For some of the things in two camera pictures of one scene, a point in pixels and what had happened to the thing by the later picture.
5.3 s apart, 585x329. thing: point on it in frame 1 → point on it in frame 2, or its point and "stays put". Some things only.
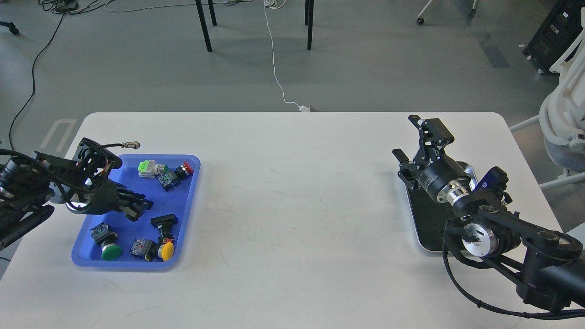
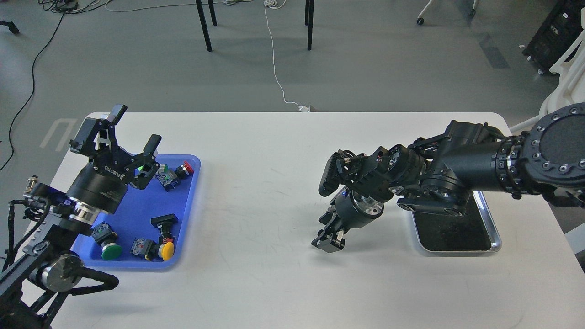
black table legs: [309, 22] stays put
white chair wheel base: [420, 21] stays put
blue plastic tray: [152, 241] stays put
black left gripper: [104, 198] → [103, 183]
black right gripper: [445, 177] → [350, 211]
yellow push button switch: [150, 250] stays put
